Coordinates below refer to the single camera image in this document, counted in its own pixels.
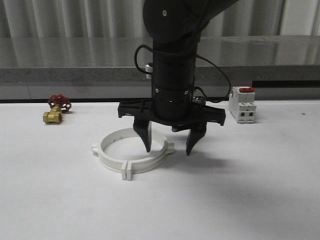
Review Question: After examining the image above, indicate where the white half-ring pipe clamp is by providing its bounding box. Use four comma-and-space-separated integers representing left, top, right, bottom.
124, 130, 175, 181

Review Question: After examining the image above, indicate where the brass valve red handwheel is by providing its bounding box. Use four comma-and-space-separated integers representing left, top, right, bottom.
43, 94, 72, 124

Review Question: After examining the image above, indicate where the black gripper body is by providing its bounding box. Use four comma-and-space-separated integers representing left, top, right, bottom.
117, 50, 226, 127

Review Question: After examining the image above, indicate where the grey stone countertop ledge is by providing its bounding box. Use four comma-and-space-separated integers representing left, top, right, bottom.
0, 35, 320, 88

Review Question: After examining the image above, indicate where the white circuit breaker red switch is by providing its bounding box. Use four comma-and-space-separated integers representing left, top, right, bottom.
228, 86, 257, 124

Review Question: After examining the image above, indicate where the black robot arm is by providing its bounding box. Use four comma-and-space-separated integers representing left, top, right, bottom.
118, 0, 233, 153

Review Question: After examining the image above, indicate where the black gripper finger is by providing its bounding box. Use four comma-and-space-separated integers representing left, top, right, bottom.
186, 122, 207, 156
133, 117, 152, 153

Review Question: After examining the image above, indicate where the black cylindrical capacitor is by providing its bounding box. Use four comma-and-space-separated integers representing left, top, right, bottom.
192, 96, 206, 106

